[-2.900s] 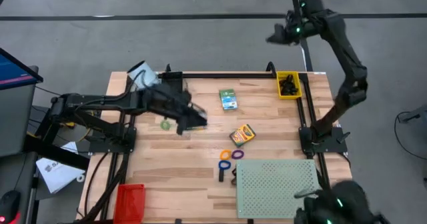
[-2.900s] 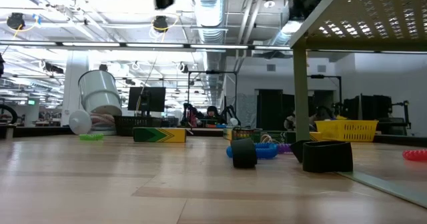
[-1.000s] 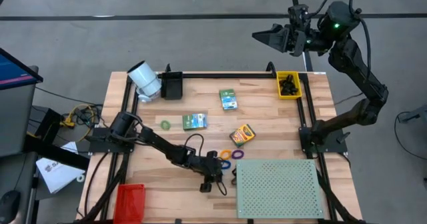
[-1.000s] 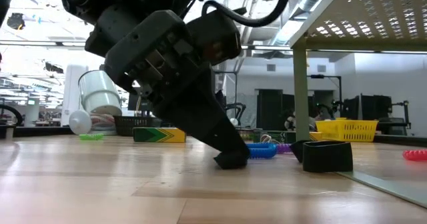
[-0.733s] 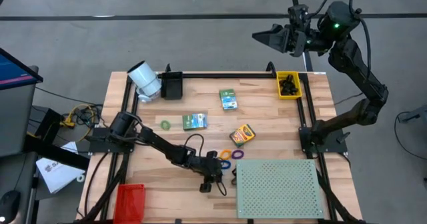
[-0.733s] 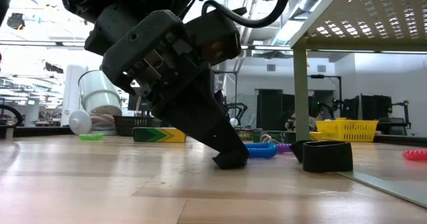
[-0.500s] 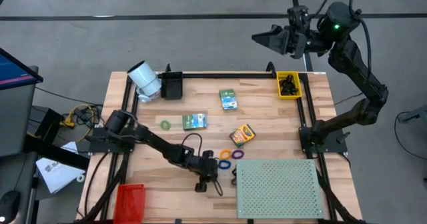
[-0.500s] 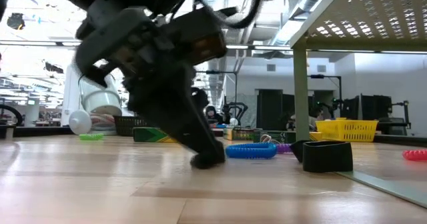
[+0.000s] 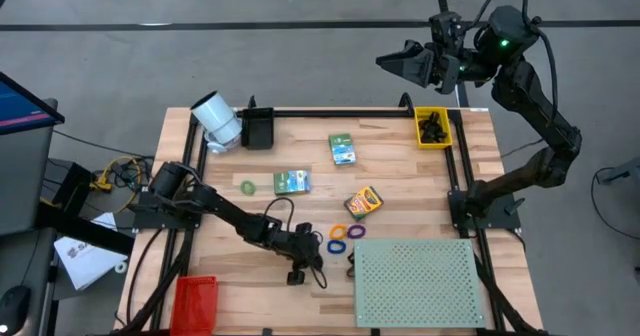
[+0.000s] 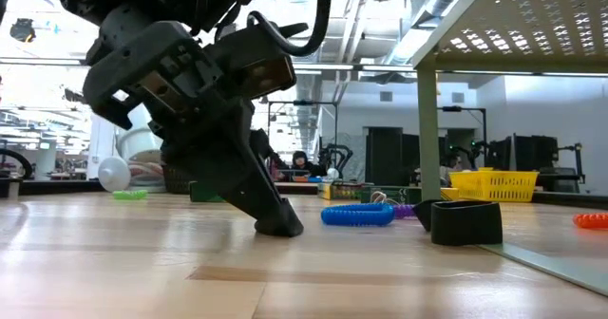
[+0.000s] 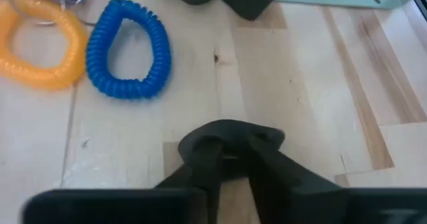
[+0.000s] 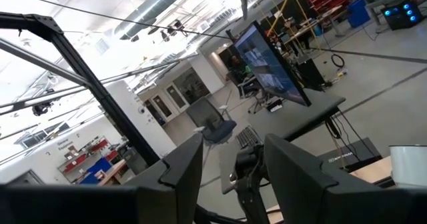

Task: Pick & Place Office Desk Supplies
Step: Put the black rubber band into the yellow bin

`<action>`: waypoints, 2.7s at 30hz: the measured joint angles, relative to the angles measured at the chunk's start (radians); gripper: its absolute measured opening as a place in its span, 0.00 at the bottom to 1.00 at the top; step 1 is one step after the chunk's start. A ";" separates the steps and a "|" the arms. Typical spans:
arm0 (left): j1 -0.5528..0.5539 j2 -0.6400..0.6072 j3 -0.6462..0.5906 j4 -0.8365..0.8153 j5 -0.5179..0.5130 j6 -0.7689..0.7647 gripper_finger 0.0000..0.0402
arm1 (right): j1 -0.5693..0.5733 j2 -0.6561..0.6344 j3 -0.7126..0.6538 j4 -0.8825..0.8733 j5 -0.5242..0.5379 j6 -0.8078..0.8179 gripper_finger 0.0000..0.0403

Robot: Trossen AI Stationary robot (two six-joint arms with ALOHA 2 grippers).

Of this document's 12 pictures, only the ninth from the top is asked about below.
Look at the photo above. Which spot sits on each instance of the black block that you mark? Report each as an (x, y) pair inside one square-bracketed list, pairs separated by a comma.
[(427, 137)]

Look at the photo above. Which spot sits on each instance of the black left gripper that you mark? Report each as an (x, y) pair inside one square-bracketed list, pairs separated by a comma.
[(300, 248)]

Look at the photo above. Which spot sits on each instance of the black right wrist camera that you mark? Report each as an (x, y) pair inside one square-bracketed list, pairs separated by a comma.
[(445, 26)]

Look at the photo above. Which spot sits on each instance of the yellow green crayon box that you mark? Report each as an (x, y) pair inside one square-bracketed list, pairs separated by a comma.
[(363, 203)]

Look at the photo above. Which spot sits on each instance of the white round lid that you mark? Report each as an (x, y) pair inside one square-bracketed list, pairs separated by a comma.
[(216, 147)]

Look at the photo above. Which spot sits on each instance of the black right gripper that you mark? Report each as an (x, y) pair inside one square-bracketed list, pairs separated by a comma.
[(447, 68)]

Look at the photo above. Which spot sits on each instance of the white paper sheet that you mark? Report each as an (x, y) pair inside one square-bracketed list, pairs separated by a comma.
[(85, 261)]

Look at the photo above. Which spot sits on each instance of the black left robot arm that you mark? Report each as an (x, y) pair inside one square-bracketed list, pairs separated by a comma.
[(225, 213)]

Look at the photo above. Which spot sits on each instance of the computer monitor with blue screen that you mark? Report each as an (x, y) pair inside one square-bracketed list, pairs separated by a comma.
[(20, 111)]

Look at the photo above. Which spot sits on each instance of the black monitor stand beam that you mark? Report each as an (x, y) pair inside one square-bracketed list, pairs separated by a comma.
[(85, 228)]

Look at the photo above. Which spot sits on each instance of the black computer mouse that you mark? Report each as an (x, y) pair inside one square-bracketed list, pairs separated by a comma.
[(14, 308)]

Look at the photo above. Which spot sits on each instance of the green perforated metal shelf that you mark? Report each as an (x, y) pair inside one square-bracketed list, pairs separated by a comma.
[(420, 283)]

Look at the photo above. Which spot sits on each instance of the red plastic bin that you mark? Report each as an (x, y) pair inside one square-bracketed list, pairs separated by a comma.
[(195, 306)]

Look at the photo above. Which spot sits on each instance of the white cylindrical bucket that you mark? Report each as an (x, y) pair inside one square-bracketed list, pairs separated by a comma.
[(217, 116)]

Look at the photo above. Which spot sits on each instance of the green cardboard box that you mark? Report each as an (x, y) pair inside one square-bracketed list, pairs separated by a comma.
[(342, 149), (292, 182)]

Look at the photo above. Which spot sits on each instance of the black plastic bin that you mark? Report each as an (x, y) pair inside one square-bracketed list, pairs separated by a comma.
[(257, 131)]

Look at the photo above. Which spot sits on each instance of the yellow plastic bin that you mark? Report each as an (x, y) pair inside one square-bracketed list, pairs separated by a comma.
[(419, 131)]

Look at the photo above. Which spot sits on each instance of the black aluminium table frame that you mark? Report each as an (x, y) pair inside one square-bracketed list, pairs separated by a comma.
[(325, 113)]

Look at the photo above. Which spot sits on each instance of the black cylinder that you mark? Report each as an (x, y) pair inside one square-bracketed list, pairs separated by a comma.
[(440, 138)]

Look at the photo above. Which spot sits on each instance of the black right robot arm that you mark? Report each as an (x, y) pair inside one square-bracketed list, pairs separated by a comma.
[(530, 91)]

